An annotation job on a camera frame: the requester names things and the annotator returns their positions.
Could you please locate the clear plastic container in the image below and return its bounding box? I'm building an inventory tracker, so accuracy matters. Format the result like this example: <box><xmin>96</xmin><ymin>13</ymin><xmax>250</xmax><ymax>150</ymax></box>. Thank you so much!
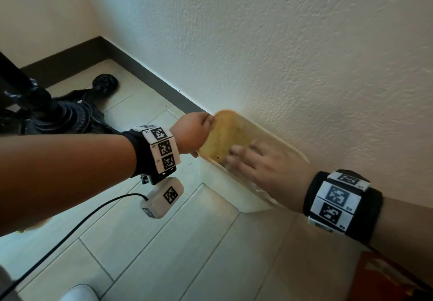
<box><xmin>197</xmin><ymin>109</ymin><xmax>310</xmax><ymax>211</ymax></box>

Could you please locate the person's left hand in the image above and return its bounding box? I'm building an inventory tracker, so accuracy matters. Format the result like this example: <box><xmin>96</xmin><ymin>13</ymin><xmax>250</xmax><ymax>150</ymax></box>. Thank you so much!
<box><xmin>170</xmin><ymin>111</ymin><xmax>216</xmax><ymax>158</ymax></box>

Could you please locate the person's right forearm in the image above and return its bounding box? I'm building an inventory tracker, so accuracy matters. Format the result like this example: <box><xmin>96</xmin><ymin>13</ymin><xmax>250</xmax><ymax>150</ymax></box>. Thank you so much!
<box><xmin>368</xmin><ymin>196</ymin><xmax>433</xmax><ymax>288</ymax></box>

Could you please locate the yellow sponge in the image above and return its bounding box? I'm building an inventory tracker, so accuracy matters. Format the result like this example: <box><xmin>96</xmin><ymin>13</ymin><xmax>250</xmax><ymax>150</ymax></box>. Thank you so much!
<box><xmin>200</xmin><ymin>110</ymin><xmax>258</xmax><ymax>167</ymax></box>

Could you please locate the black ornate stand base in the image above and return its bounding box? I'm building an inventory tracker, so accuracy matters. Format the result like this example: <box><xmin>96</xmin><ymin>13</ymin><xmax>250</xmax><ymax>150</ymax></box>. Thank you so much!
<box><xmin>0</xmin><ymin>51</ymin><xmax>120</xmax><ymax>136</ymax></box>

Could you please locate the black wristband with marker tiles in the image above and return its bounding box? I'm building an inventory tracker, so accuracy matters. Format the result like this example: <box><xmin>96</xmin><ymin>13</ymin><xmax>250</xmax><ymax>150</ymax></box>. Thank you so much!
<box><xmin>302</xmin><ymin>169</ymin><xmax>384</xmax><ymax>245</ymax></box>
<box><xmin>121</xmin><ymin>124</ymin><xmax>181</xmax><ymax>186</ymax></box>

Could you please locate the person's right hand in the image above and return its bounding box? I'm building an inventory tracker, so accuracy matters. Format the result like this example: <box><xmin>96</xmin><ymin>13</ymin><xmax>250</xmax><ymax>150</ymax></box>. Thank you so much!
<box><xmin>225</xmin><ymin>140</ymin><xmax>317</xmax><ymax>214</ymax></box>

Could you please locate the white shoe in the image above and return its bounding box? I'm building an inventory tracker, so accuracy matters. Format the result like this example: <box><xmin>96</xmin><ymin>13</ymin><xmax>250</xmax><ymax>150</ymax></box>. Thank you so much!
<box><xmin>60</xmin><ymin>284</ymin><xmax>99</xmax><ymax>301</ymax></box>

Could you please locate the black cable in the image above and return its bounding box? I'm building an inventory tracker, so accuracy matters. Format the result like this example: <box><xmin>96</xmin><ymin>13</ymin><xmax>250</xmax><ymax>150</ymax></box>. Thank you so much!
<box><xmin>0</xmin><ymin>193</ymin><xmax>149</xmax><ymax>299</ymax></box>

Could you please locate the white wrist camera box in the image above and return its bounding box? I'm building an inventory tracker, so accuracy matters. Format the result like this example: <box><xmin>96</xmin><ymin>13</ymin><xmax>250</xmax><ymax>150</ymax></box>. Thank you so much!
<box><xmin>140</xmin><ymin>177</ymin><xmax>184</xmax><ymax>220</ymax></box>

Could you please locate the orange box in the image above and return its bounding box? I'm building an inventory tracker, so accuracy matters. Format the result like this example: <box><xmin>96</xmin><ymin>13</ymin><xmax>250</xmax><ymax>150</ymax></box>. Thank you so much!
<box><xmin>348</xmin><ymin>251</ymin><xmax>433</xmax><ymax>301</ymax></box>

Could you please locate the person's left forearm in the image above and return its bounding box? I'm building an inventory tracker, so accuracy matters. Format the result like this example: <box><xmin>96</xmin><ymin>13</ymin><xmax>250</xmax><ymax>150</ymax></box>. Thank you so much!
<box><xmin>0</xmin><ymin>133</ymin><xmax>137</xmax><ymax>238</ymax></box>

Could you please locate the dark baseboard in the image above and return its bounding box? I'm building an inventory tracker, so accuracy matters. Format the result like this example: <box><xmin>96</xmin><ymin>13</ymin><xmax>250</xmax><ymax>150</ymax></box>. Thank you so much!
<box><xmin>21</xmin><ymin>36</ymin><xmax>211</xmax><ymax>115</ymax></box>

